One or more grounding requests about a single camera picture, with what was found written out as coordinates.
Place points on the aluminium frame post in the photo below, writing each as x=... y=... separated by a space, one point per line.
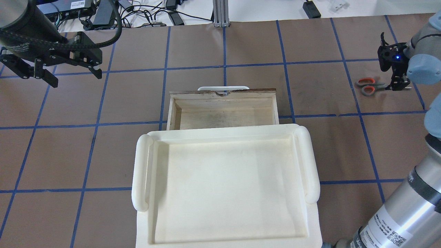
x=221 y=14

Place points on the light wooden drawer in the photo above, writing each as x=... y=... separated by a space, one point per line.
x=223 y=106

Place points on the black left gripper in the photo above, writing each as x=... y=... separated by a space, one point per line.
x=18 y=49

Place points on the white plastic tray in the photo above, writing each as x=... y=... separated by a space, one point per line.
x=234 y=187

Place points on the black power brick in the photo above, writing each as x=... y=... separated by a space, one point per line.
x=105 y=15

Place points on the grey orange scissors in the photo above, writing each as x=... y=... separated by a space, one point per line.
x=370 y=86

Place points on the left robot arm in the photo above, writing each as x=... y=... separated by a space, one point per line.
x=25 y=18

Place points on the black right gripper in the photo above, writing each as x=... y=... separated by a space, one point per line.
x=396 y=65

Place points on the black power adapter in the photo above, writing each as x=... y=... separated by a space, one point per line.
x=311 y=9

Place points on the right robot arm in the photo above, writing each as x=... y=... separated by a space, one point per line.
x=403 y=209

